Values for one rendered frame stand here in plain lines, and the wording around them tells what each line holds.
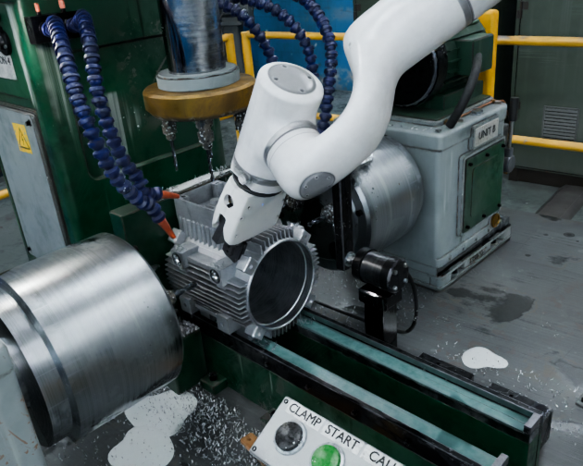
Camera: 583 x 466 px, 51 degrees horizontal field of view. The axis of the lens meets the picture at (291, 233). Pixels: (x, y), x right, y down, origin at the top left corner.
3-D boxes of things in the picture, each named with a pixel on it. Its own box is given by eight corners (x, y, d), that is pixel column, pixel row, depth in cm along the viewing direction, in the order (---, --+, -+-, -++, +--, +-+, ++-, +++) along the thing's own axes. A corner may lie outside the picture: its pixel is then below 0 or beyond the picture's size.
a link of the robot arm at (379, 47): (513, 69, 72) (306, 219, 76) (437, -3, 80) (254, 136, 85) (504, 20, 64) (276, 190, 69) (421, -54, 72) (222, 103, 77)
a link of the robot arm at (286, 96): (307, 181, 81) (278, 136, 86) (341, 102, 72) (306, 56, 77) (253, 189, 77) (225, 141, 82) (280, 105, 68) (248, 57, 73)
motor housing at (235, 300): (173, 318, 111) (155, 225, 103) (249, 276, 123) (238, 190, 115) (247, 360, 98) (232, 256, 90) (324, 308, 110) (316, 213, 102)
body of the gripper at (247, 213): (251, 200, 79) (232, 254, 87) (303, 177, 85) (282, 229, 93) (216, 165, 82) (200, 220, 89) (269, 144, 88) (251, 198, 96)
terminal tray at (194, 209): (178, 235, 107) (171, 198, 104) (224, 214, 114) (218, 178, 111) (222, 253, 99) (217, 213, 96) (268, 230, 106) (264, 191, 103)
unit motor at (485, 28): (363, 203, 146) (356, 19, 128) (437, 165, 166) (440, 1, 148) (459, 229, 129) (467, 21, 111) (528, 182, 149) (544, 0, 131)
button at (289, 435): (275, 447, 63) (267, 440, 62) (291, 422, 64) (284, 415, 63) (296, 460, 61) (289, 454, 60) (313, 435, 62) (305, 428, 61)
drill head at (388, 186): (251, 268, 127) (237, 154, 117) (370, 203, 153) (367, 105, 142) (343, 307, 111) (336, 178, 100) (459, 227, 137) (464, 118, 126)
